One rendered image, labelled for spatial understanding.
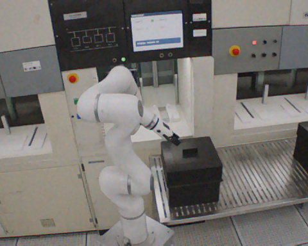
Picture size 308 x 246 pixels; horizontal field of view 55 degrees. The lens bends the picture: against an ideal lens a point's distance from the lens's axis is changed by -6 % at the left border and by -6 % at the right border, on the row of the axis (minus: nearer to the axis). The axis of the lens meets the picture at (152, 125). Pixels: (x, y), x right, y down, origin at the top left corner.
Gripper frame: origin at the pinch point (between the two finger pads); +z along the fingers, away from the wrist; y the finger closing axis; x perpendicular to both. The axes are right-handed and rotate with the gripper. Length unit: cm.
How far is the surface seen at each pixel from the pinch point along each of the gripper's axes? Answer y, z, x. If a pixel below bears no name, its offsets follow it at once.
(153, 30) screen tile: 39, -37, -30
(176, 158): -3.8, 6.1, 7.0
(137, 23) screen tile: 39, -46, -28
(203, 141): 9.4, 18.4, -5.1
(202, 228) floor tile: 33, 96, 61
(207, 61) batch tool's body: 34, -2, -38
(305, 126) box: 12, 65, -51
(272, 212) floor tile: 38, 140, 17
